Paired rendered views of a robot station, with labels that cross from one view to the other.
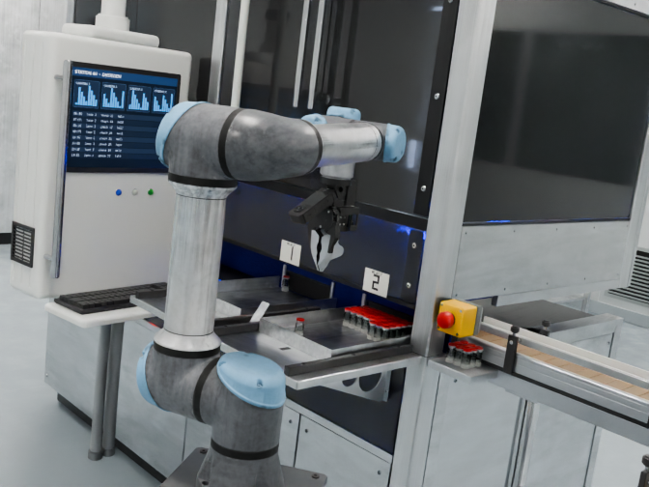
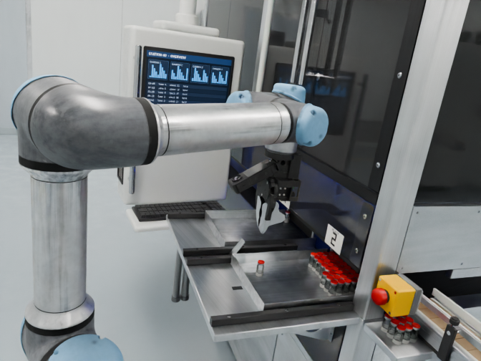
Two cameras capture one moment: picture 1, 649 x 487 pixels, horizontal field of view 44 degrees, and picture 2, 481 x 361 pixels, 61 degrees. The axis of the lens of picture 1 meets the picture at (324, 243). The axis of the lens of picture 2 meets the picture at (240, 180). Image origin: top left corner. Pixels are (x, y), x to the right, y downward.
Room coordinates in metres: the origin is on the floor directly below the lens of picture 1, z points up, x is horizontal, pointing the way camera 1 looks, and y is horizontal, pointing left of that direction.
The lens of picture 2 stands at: (0.89, -0.29, 1.51)
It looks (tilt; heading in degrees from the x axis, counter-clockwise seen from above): 18 degrees down; 23
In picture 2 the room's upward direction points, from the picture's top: 8 degrees clockwise
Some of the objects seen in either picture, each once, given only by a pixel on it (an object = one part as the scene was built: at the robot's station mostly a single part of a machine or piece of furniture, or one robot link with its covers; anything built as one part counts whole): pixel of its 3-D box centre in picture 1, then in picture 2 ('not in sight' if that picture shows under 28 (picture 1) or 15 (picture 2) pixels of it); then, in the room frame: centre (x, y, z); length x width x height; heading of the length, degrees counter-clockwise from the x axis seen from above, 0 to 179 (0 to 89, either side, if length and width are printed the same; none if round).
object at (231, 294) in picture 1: (261, 297); (258, 228); (2.20, 0.16, 0.90); 0.34 x 0.26 x 0.04; 134
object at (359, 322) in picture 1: (368, 325); (325, 273); (2.01, -0.14, 0.90); 0.18 x 0.02 x 0.05; 44
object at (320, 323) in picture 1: (344, 331); (299, 277); (1.95, -0.08, 0.90); 0.34 x 0.26 x 0.04; 134
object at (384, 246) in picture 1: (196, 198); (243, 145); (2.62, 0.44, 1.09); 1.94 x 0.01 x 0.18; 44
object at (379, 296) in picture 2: (446, 320); (381, 296); (1.82, -0.30, 0.99); 0.04 x 0.04 x 0.04; 44
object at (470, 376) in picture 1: (466, 367); (401, 339); (1.87, -0.38, 0.87); 0.14 x 0.13 x 0.02; 134
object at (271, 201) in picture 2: (329, 233); (268, 202); (1.76, -0.01, 1.18); 0.05 x 0.02 x 0.09; 44
